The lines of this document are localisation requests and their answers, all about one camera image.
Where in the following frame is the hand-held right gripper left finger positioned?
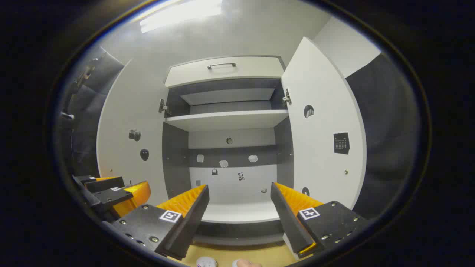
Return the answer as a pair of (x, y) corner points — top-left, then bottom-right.
(102, 184), (210, 261)

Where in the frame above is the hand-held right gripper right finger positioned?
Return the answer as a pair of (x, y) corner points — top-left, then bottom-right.
(270, 182), (370, 259)

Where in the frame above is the white shoe cabinet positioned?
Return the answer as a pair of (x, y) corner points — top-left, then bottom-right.
(162, 55), (294, 246)

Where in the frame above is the white cabinet door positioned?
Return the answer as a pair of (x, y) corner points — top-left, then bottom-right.
(281, 36), (368, 210)
(96, 59), (169, 206)

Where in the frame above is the white cabinet shelf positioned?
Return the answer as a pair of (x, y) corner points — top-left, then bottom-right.
(164, 109), (289, 132)

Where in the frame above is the white cabinet drawer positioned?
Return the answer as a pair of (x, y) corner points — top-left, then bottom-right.
(164, 56), (285, 88)

